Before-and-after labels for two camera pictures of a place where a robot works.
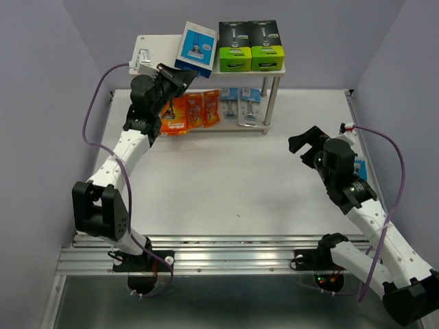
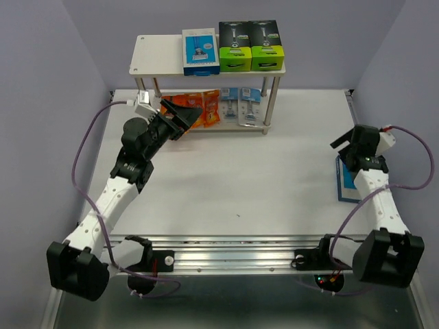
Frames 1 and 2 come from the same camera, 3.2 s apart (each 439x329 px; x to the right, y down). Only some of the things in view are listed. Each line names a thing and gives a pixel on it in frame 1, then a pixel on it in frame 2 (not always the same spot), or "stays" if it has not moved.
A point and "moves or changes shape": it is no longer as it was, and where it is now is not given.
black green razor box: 234,49 stays
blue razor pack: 196,49 moves or changes shape
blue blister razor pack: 250,112 stays
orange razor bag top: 210,97 stays
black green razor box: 267,53 stays
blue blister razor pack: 229,105 stays
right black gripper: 314,136 to 339,140
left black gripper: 182,78 to 183,117
